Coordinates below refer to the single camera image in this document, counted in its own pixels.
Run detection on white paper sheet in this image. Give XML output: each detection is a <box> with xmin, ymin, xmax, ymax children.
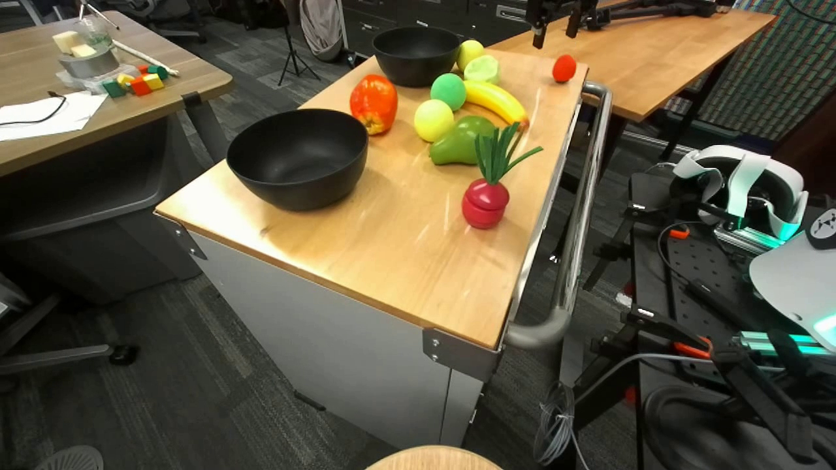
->
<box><xmin>0</xmin><ymin>88</ymin><xmax>110</xmax><ymax>144</ymax></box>

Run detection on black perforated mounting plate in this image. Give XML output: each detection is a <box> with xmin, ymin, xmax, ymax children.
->
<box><xmin>625</xmin><ymin>165</ymin><xmax>836</xmax><ymax>470</ymax></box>

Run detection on pale yellow-green plastic fruit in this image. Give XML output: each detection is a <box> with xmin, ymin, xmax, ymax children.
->
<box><xmin>461</xmin><ymin>53</ymin><xmax>505</xmax><ymax>87</ymax></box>

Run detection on black plastic bowl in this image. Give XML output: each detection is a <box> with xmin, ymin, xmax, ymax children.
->
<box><xmin>371</xmin><ymin>26</ymin><xmax>464</xmax><ymax>88</ymax></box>
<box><xmin>225</xmin><ymin>107</ymin><xmax>371</xmax><ymax>215</ymax></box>

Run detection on coloured toy blocks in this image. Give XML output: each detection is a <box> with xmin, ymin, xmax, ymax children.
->
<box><xmin>98</xmin><ymin>60</ymin><xmax>170</xmax><ymax>99</ymax></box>

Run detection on wooden top tool cart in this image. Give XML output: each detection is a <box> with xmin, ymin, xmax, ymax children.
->
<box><xmin>154</xmin><ymin>40</ymin><xmax>589</xmax><ymax>447</ymax></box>

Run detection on red plastic tomato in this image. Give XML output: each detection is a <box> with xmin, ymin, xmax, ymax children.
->
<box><xmin>552</xmin><ymin>53</ymin><xmax>580</xmax><ymax>87</ymax></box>

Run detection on black articulated stand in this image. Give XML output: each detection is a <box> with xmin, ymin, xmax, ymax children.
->
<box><xmin>583</xmin><ymin>0</ymin><xmax>725</xmax><ymax>29</ymax></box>

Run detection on dark mesh office chair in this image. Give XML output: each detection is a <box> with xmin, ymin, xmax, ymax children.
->
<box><xmin>0</xmin><ymin>120</ymin><xmax>207</xmax><ymax>377</ymax></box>

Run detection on yellow plastic lemon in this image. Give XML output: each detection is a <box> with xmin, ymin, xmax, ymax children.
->
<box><xmin>455</xmin><ymin>36</ymin><xmax>486</xmax><ymax>73</ymax></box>

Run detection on dark green mesh panel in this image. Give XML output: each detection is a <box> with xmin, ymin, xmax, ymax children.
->
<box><xmin>694</xmin><ymin>0</ymin><xmax>836</xmax><ymax>165</ymax></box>

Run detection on white thin stick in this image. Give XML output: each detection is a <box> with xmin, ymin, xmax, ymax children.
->
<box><xmin>113</xmin><ymin>36</ymin><xmax>181</xmax><ymax>75</ymax></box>

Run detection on yellow round plastic fruit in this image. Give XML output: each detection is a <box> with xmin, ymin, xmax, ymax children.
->
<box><xmin>412</xmin><ymin>97</ymin><xmax>460</xmax><ymax>144</ymax></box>

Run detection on pale grey rounded cover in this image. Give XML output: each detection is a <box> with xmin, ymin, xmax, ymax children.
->
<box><xmin>747</xmin><ymin>231</ymin><xmax>836</xmax><ymax>355</ymax></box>

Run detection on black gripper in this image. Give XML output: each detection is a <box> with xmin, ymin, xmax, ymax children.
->
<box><xmin>524</xmin><ymin>0</ymin><xmax>601</xmax><ymax>53</ymax></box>

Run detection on black tripod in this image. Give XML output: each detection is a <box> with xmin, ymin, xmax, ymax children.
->
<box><xmin>273</xmin><ymin>0</ymin><xmax>323</xmax><ymax>88</ymax></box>

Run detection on green apple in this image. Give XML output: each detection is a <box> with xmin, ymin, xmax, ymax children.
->
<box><xmin>426</xmin><ymin>113</ymin><xmax>499</xmax><ymax>167</ymax></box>

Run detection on long wooden desk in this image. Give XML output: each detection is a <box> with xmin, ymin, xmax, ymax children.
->
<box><xmin>490</xmin><ymin>9</ymin><xmax>779</xmax><ymax>125</ymax></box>

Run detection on metal cart handle bar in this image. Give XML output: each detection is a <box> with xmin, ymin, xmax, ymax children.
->
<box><xmin>505</xmin><ymin>80</ymin><xmax>613</xmax><ymax>352</ymax></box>

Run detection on round wooden stool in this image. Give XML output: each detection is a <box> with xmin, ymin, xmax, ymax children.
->
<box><xmin>362</xmin><ymin>442</ymin><xmax>507</xmax><ymax>470</ymax></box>

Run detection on black clamp with orange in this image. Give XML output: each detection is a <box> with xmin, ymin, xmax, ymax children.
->
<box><xmin>597</xmin><ymin>309</ymin><xmax>716</xmax><ymax>364</ymax></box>

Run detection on black round controller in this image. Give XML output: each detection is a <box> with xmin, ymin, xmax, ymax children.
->
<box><xmin>805</xmin><ymin>207</ymin><xmax>836</xmax><ymax>251</ymax></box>

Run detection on yellow plastic banana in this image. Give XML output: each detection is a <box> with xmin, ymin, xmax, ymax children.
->
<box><xmin>461</xmin><ymin>79</ymin><xmax>532</xmax><ymax>130</ymax></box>

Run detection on red radish with green leaves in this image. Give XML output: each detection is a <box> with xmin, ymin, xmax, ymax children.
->
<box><xmin>460</xmin><ymin>118</ymin><xmax>545</xmax><ymax>233</ymax></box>

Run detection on clear plastic container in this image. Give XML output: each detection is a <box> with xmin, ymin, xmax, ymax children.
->
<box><xmin>50</xmin><ymin>13</ymin><xmax>119</xmax><ymax>79</ymax></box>

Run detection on grey cable bundle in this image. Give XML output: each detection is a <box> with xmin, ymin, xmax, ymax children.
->
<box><xmin>532</xmin><ymin>382</ymin><xmax>595</xmax><ymax>470</ymax></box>

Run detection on black equipment case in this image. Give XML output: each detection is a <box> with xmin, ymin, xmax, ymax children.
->
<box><xmin>346</xmin><ymin>0</ymin><xmax>532</xmax><ymax>46</ymax></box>

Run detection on orange plastic bell pepper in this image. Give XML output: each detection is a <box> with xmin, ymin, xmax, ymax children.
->
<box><xmin>346</xmin><ymin>70</ymin><xmax>399</xmax><ymax>139</ymax></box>

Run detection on white VR headset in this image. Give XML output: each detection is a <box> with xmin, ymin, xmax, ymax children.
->
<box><xmin>668</xmin><ymin>142</ymin><xmax>809</xmax><ymax>255</ymax></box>

